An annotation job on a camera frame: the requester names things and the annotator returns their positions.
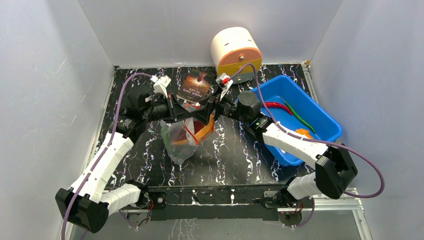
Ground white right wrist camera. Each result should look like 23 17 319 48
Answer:
215 73 233 101

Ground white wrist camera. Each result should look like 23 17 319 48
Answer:
150 75 172 99
215 73 233 101

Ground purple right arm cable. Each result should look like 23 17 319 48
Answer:
230 62 386 229

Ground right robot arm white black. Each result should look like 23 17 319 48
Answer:
193 91 358 207

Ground round white drawer cabinet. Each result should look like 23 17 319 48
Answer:
210 27 263 84

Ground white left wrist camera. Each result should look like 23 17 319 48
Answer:
150 75 172 99

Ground green toy pepper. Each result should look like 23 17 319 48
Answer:
163 134 173 149

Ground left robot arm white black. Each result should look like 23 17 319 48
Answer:
55 88 221 234

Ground dark paperback book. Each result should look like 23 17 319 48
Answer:
176 70 213 103

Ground dark red sweet potato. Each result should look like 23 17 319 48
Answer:
176 120 210 145

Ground aluminium front rail frame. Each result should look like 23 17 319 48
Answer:
59 187 372 240

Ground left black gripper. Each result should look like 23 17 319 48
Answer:
142 93 193 124

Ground red toy chili pepper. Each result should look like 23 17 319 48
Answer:
262 101 294 116

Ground orange toy squash slice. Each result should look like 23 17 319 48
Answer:
170 114 215 146

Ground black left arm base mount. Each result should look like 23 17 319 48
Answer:
109 188 167 214

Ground clear zip bag orange zipper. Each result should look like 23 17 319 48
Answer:
160 113 215 166

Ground blue plastic bin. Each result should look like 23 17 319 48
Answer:
243 75 343 168

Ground long thin green bean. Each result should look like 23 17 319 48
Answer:
281 98 316 134

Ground orange bumpy toy food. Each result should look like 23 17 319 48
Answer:
295 128 314 139

